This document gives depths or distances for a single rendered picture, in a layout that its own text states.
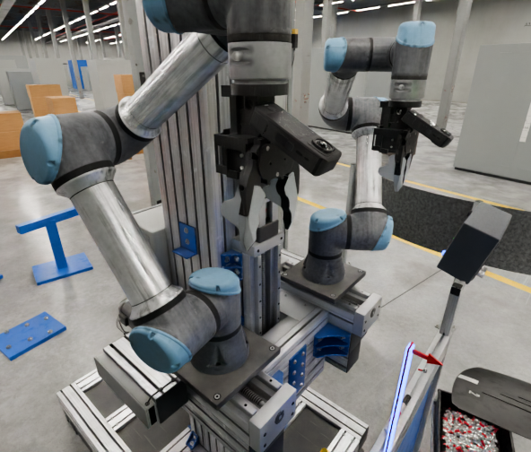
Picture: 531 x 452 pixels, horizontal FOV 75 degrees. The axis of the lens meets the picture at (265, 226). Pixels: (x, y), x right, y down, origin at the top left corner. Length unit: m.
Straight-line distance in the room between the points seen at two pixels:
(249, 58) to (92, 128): 0.41
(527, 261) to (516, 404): 1.91
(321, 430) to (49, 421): 1.42
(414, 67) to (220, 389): 0.81
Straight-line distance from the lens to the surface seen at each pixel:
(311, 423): 1.85
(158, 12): 0.52
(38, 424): 2.41
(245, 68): 0.43
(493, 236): 1.27
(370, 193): 1.19
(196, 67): 0.64
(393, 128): 0.89
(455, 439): 1.14
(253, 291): 1.05
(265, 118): 0.42
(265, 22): 0.43
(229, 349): 0.87
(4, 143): 9.23
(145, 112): 0.74
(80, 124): 0.75
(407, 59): 0.86
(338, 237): 1.13
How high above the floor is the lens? 1.70
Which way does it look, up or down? 24 degrees down
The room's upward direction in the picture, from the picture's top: straight up
